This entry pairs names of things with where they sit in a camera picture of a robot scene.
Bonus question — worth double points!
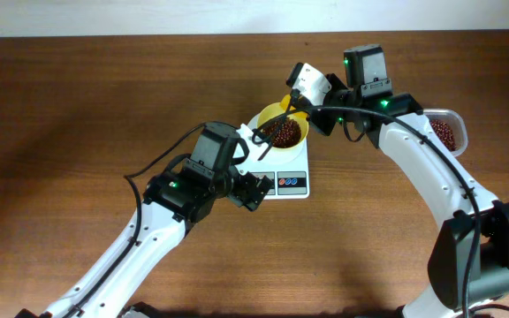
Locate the yellow measuring scoop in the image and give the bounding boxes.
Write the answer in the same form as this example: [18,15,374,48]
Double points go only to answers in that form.
[279,95,308,120]

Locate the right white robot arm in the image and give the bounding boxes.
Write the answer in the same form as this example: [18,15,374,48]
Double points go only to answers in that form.
[289,44,509,317]

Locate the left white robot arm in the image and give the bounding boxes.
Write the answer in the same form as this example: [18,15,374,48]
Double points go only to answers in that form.
[42,122,272,318]

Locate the white digital kitchen scale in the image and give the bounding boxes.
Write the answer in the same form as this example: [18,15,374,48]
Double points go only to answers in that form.
[247,114,310,200]

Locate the red beans in bowl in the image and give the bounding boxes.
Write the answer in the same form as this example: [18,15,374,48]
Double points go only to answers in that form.
[262,118,301,148]

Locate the yellow plastic bowl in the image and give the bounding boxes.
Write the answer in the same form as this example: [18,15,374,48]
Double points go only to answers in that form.
[255,102,308,149]

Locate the red beans in container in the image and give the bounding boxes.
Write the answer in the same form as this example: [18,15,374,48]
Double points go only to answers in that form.
[429,119,457,152]

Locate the clear plastic container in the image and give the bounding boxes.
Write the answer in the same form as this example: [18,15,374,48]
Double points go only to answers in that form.
[424,109,468,157]

